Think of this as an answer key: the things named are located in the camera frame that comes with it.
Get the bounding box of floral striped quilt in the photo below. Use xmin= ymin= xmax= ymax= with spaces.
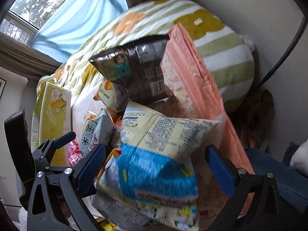
xmin=35 ymin=0 xmax=256 ymax=112

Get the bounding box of black cable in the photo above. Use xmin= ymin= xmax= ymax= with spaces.
xmin=258 ymin=16 xmax=308 ymax=87

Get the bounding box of pink striped snack bag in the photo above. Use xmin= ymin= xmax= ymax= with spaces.
xmin=67 ymin=140 xmax=82 ymax=166

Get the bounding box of brown curtain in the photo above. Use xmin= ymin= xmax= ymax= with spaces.
xmin=0 ymin=33 xmax=61 ymax=81

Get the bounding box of white plush toy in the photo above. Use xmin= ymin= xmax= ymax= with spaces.
xmin=290 ymin=140 xmax=308 ymax=176

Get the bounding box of light blue window cloth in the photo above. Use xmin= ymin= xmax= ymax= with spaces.
xmin=29 ymin=0 xmax=128 ymax=63

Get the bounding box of yellow green cardboard box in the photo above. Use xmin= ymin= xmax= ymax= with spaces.
xmin=31 ymin=81 xmax=72 ymax=151

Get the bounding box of grey rice cracker bag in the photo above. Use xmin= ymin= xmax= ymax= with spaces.
xmin=79 ymin=109 xmax=114 ymax=158

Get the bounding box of black snack bag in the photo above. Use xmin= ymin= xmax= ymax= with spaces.
xmin=89 ymin=34 xmax=173 ymax=113

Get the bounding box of orange white snack bag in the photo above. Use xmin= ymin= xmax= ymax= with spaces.
xmin=93 ymin=78 xmax=120 ymax=117

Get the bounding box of blue yellow snack bag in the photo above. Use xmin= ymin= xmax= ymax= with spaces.
xmin=91 ymin=101 xmax=218 ymax=230

